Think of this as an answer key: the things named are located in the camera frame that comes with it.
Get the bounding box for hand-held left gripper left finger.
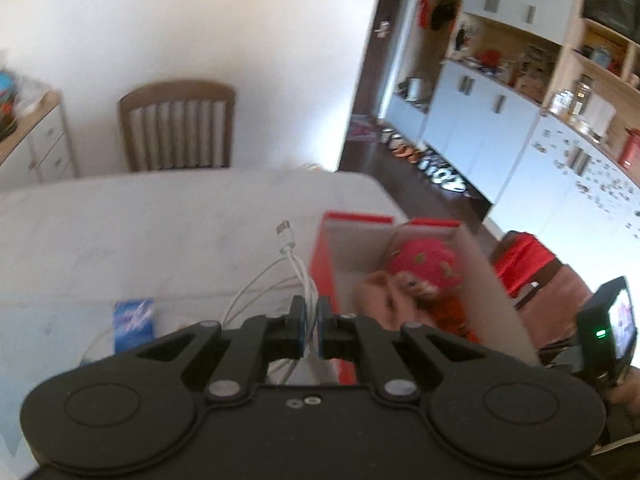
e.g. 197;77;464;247
135;296;307;402

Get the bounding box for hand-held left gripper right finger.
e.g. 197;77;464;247
319;296;490;403

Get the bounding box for white charging cable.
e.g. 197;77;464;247
77;220;321;386

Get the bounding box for white cardboard box red rim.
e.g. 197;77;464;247
309;211;541;386

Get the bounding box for pink fuzzy plush toy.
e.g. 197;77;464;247
384;239;463;297

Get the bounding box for orange cloth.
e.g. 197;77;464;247
425;292;481;343

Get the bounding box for pink fleece garment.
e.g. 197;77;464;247
357;270;416;328

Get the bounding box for dark wooden chair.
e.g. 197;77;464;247
487;232;576;311

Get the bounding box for red cloth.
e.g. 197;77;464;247
492;231;558;296

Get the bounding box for white cabinet with magnets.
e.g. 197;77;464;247
487;112;640;281

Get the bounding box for blue booklet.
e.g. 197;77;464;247
112;298;156;353

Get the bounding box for row of shoes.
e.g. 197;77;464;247
380;127;468;193

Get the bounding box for red canister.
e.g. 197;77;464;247
620;127;640;168

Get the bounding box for red patterned rug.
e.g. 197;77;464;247
350;115;378;142

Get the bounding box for glass jar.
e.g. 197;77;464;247
550;90;576;116

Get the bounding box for brown wooden door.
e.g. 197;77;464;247
337;0;426;173

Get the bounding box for white tote bag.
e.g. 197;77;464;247
404;77;431;103

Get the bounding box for wooden slat-back chair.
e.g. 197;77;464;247
117;79;237;173

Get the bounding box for white wooden sideboard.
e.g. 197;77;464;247
0;89;78;193

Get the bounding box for black hanging hat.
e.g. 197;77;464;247
432;0;456;31

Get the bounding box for white plastic bag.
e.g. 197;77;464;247
15;77;51;116

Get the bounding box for blue globe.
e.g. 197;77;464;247
0;71;21;133

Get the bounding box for white cabinet black handles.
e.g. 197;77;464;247
387;60;543;206

